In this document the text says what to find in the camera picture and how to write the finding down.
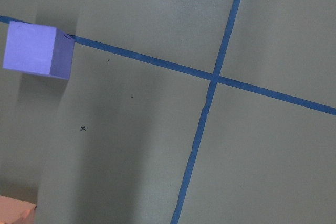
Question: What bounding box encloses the orange foam block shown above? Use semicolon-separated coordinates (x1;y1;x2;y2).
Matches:
1;196;37;224

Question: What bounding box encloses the purple foam block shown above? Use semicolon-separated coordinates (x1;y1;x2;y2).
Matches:
3;21;75;80

